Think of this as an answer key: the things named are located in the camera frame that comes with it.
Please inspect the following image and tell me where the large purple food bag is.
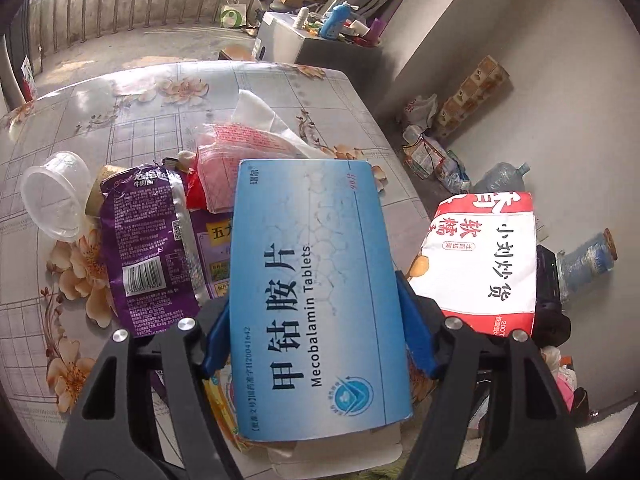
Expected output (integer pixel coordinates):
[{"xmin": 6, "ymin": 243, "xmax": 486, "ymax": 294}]
[{"xmin": 186, "ymin": 209, "xmax": 237, "ymax": 307}]

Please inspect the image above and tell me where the blue medicine box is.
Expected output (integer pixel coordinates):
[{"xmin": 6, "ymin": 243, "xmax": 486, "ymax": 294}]
[{"xmin": 229, "ymin": 159, "xmax": 414, "ymax": 467}]

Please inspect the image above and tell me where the grey metal cabinet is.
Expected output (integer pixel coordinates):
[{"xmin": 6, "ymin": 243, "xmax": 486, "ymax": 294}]
[{"xmin": 252, "ymin": 10, "xmax": 387, "ymax": 67}]

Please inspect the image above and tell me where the tile patterned long box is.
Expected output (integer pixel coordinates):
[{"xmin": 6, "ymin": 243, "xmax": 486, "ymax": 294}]
[{"xmin": 433, "ymin": 55, "xmax": 511, "ymax": 142}]

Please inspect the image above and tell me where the snack packets bundle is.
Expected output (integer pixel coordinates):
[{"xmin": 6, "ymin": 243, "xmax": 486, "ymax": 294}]
[{"xmin": 404, "ymin": 132, "xmax": 451, "ymax": 181}]

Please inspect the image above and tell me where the red and white printed bag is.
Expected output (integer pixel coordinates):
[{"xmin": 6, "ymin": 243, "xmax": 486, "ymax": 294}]
[{"xmin": 20, "ymin": 55, "xmax": 39, "ymax": 99}]

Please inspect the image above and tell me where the large blue water jug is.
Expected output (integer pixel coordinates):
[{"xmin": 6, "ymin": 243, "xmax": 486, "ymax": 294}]
[{"xmin": 472, "ymin": 161, "xmax": 531, "ymax": 195}]

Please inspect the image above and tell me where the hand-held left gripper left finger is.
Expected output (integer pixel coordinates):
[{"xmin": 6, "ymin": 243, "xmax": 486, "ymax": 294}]
[{"xmin": 56, "ymin": 296, "xmax": 244, "ymax": 480}]

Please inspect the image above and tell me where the orange snack packet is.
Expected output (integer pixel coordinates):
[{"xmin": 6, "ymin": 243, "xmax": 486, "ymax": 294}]
[{"xmin": 204, "ymin": 375, "xmax": 253, "ymax": 455}]

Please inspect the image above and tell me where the floral tablecloth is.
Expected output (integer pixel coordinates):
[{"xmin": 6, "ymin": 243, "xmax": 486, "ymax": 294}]
[{"xmin": 0, "ymin": 60, "xmax": 436, "ymax": 480}]

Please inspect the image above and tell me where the blue wrapped plastic bottle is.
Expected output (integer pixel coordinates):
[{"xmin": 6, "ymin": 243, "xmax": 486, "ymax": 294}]
[{"xmin": 560, "ymin": 229, "xmax": 620, "ymax": 304}]

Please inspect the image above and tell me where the red and white paper bag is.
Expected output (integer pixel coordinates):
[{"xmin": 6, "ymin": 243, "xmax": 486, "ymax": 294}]
[{"xmin": 407, "ymin": 191, "xmax": 539, "ymax": 337}]

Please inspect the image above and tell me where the white tissue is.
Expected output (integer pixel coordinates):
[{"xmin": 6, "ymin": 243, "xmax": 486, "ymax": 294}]
[{"xmin": 227, "ymin": 89, "xmax": 327, "ymax": 161}]

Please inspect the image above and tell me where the golden foil packet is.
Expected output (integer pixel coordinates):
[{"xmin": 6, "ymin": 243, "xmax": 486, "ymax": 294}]
[{"xmin": 84, "ymin": 165, "xmax": 117, "ymax": 219}]

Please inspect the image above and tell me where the white plastic bag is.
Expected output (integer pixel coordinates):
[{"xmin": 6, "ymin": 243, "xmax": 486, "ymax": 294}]
[{"xmin": 404, "ymin": 94, "xmax": 441, "ymax": 129}]

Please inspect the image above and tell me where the small purple snack packet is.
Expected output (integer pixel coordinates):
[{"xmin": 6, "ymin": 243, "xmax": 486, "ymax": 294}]
[{"xmin": 99, "ymin": 162, "xmax": 212, "ymax": 339}]

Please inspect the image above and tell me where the clear plastic cup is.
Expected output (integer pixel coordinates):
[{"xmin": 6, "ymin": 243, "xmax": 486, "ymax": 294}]
[{"xmin": 20, "ymin": 151, "xmax": 94, "ymax": 242}]

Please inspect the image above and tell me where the pink cloth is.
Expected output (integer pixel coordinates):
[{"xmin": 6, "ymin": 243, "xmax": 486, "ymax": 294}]
[{"xmin": 542, "ymin": 346, "xmax": 578, "ymax": 423}]

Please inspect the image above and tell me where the crumpled clear plastic bag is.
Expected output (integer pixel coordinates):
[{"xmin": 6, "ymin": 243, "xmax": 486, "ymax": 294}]
[{"xmin": 442, "ymin": 150, "xmax": 473, "ymax": 194}]

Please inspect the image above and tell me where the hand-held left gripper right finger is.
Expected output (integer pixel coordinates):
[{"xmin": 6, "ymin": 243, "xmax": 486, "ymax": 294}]
[{"xmin": 395, "ymin": 270, "xmax": 584, "ymax": 480}]

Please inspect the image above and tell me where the white and green paper bag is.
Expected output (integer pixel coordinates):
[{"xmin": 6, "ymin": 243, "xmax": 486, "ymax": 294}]
[{"xmin": 220, "ymin": 0, "xmax": 249, "ymax": 30}]

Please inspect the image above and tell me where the red plastic bag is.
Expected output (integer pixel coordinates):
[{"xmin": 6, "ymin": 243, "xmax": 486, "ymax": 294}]
[{"xmin": 186, "ymin": 122, "xmax": 322, "ymax": 217}]

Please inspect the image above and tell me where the metal balcony railing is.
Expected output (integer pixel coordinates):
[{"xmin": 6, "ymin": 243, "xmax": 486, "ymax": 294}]
[{"xmin": 9, "ymin": 0, "xmax": 282, "ymax": 63}]

